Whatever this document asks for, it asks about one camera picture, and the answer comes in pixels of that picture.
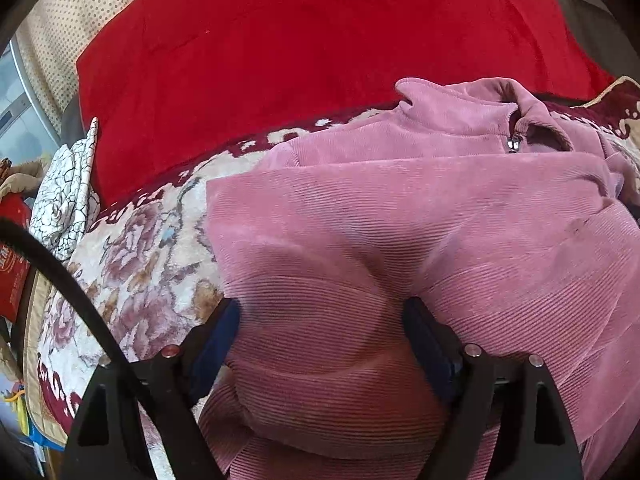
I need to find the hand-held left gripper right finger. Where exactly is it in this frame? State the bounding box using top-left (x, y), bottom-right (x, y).
top-left (401, 297), bottom-right (584, 480)

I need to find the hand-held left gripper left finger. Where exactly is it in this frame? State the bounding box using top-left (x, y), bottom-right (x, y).
top-left (62, 298), bottom-right (242, 480)

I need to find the pink corduroy jacket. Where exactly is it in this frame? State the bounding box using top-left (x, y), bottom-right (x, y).
top-left (197, 77), bottom-right (640, 480)

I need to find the floral patterned blanket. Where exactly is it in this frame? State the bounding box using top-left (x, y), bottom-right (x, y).
top-left (27, 75), bottom-right (640, 480)

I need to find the white crackle patterned cloth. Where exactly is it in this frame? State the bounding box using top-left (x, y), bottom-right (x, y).
top-left (29, 117), bottom-right (104, 262)

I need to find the yellow blue plastic item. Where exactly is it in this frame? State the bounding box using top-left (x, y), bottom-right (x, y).
top-left (0, 379), bottom-right (51, 447)

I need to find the red box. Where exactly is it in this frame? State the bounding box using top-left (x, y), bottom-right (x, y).
top-left (0, 194), bottom-right (34, 324)

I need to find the red blanket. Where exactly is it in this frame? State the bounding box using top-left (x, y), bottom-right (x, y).
top-left (76, 0), bottom-right (619, 209)

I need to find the window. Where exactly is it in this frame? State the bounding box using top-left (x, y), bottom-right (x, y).
top-left (0, 40), bottom-right (47, 162)

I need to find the beige dotted cloth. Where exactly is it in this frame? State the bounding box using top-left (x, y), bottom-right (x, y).
top-left (15, 0), bottom-right (194, 121)

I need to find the grey cloth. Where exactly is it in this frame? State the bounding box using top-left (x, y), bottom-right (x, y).
top-left (544, 0), bottom-right (640, 87)

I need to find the black cable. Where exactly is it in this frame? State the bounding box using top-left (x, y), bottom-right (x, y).
top-left (0, 219), bottom-right (226, 480)

